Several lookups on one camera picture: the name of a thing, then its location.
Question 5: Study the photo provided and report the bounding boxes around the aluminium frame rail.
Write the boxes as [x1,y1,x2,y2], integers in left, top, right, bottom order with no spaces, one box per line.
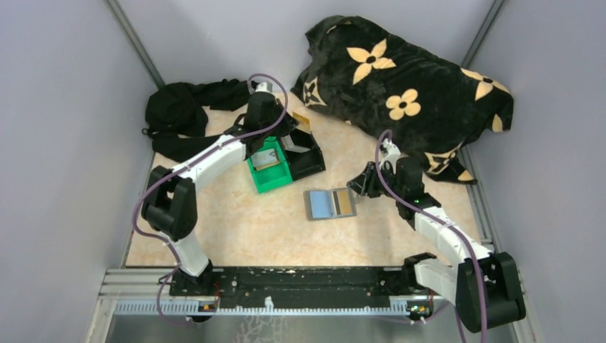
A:
[100,267,445,316]

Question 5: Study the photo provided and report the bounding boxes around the black plastic bin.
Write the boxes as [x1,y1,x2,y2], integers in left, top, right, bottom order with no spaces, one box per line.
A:
[279,129,326,182]

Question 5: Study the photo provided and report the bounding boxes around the black floral plush blanket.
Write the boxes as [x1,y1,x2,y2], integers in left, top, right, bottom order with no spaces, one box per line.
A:
[292,15,514,184]

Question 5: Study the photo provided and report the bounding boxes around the gold black stripe card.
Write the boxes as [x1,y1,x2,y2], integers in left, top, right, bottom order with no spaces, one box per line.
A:
[332,188,356,218]

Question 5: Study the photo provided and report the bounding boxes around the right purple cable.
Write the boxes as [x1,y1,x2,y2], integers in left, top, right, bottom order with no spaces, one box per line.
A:
[374,129,489,343]

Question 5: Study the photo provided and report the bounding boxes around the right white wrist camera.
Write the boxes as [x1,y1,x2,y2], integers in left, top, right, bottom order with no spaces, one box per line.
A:
[379,139,402,166]

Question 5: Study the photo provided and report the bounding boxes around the black cloth garment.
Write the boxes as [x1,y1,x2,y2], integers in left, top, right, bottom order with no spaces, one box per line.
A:
[141,79,250,163]

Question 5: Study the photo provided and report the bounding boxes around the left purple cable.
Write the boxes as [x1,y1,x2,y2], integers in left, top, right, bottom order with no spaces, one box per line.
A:
[131,72,289,327]

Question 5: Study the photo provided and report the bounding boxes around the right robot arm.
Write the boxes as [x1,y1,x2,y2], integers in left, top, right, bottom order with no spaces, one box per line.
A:
[347,157,527,333]

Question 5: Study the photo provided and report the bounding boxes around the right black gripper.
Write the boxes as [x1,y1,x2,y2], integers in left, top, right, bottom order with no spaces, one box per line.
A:
[347,161,404,201]

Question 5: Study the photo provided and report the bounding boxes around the gold VIP card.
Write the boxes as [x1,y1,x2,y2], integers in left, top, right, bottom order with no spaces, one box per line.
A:
[292,112,312,134]

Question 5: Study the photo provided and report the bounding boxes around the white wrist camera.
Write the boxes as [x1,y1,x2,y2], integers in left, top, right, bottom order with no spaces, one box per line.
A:
[379,139,402,166]
[254,81,274,94]

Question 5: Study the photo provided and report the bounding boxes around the purple cable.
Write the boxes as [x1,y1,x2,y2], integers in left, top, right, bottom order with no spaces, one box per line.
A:
[374,129,489,343]
[131,72,289,327]

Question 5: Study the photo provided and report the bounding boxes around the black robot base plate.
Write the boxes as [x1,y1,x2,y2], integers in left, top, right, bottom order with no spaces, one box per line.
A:
[169,267,437,309]

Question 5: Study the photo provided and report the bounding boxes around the cards in black bin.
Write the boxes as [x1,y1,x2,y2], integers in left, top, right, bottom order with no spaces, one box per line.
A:
[280,135,311,154]

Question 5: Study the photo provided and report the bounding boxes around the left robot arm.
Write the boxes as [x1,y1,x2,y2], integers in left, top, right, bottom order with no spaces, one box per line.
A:
[138,91,299,296]

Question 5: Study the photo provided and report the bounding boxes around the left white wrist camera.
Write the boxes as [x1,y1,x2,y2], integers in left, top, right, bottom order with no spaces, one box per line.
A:
[254,81,274,94]

